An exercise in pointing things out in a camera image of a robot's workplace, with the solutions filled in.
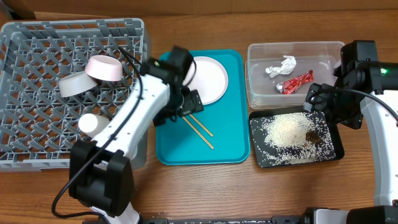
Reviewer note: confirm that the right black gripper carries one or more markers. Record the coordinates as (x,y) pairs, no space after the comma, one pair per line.
(354,120)

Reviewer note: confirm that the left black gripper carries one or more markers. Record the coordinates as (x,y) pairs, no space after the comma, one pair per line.
(191,102)

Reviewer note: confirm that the large white plate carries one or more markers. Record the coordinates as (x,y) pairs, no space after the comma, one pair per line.
(208,77)

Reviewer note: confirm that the brown food scrap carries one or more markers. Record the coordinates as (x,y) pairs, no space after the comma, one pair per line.
(314,138)

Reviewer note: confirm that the white rice pile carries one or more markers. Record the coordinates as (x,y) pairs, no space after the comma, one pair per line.
(289,133)

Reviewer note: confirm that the white tissue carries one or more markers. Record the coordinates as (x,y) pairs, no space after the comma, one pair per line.
(286,67)

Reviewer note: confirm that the small white bowl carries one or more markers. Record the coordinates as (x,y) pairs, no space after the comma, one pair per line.
(104,68)

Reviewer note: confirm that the white cup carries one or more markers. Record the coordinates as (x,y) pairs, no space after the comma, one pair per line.
(92,124)

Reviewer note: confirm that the grey bowl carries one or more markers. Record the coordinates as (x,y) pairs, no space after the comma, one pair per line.
(75,83)

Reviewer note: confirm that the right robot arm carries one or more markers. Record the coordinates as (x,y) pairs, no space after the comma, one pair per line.
(380,113)

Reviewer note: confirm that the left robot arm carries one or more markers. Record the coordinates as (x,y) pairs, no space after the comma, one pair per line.
(100,175)

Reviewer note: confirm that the black waste tray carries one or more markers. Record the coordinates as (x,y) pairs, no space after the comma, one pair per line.
(339,149)

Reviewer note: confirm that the teal plastic tray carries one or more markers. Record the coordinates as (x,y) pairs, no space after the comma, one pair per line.
(177,144)

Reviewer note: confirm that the red snack wrapper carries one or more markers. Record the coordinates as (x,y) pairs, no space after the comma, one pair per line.
(290,86)

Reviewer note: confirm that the clear plastic bin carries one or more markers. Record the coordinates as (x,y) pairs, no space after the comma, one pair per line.
(319,57)

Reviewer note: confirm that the grey plastic dish rack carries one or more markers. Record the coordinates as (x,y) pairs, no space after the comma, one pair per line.
(38,125)

